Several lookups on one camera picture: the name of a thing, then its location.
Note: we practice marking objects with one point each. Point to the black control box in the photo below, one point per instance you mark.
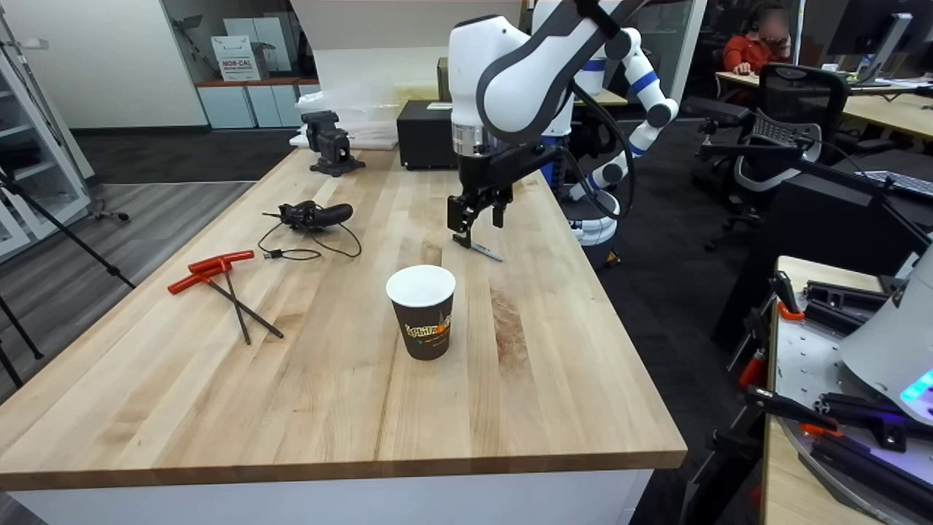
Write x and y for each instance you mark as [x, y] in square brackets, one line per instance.
[423, 132]

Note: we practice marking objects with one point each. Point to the black bench vise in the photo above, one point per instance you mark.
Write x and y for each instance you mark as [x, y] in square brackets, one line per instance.
[331, 145]

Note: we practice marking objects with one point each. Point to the brown paper coffee cup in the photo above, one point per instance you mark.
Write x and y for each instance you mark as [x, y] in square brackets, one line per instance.
[420, 300]

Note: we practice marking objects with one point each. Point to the red handled T wrench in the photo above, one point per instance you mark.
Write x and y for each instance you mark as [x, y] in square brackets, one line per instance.
[222, 263]

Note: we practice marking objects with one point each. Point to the wooden side workbench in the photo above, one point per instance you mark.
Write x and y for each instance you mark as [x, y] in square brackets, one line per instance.
[795, 489]

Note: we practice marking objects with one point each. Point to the black office chair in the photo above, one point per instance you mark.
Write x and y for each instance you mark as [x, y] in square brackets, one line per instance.
[776, 138]

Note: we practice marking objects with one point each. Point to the black handheld controller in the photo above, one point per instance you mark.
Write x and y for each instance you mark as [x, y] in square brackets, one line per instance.
[309, 217]

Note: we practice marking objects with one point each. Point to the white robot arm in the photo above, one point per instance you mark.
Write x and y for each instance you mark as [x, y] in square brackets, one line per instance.
[572, 97]

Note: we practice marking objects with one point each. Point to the person in red shirt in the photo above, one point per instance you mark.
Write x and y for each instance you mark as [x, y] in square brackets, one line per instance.
[763, 43]

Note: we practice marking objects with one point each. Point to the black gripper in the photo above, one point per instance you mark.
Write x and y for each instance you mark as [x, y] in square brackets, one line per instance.
[489, 183]

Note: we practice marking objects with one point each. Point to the black camera tripod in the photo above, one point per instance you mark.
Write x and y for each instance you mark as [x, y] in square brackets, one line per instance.
[6, 183]

